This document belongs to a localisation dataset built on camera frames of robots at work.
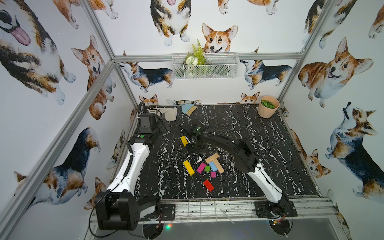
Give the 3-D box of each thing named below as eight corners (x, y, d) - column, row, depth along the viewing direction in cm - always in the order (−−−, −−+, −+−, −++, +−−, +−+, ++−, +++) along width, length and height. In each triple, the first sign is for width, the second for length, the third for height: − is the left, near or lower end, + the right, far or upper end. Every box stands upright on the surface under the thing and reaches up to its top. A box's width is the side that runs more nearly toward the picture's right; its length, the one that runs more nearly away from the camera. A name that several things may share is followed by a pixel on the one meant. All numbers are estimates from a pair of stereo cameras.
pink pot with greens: (258, 119, 115) (263, 108, 106) (254, 106, 124) (258, 95, 114) (276, 119, 115) (282, 108, 106) (271, 106, 124) (276, 95, 114)
